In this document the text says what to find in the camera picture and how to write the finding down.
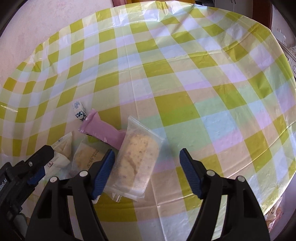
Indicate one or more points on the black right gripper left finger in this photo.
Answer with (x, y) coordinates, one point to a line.
(51, 218)

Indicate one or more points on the white label biscuit packet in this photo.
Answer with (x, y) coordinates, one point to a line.
(62, 155)

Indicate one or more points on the dated clear biscuit packet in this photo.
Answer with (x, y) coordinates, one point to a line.
(85, 156)

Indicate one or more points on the clear cookie packet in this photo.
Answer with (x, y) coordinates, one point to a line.
(134, 163)

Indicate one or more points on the pink snack packet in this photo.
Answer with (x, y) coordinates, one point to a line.
(94, 126)

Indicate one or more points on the small white blue candy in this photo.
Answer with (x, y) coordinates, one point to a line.
(79, 110)

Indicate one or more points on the green checkered tablecloth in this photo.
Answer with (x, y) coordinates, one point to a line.
(214, 82)

